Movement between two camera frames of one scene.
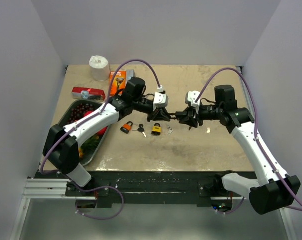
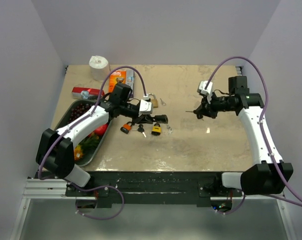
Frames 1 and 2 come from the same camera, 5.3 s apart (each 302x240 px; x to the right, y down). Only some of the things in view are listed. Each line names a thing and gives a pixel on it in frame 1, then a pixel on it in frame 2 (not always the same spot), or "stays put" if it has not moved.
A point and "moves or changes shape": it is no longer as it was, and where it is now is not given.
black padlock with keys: (178, 114) moves or changes shape
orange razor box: (119, 83) stays put
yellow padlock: (156, 129) stays put
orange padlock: (127, 127) stays put
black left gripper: (159, 114) to (143, 119)
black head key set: (141, 129) stays put
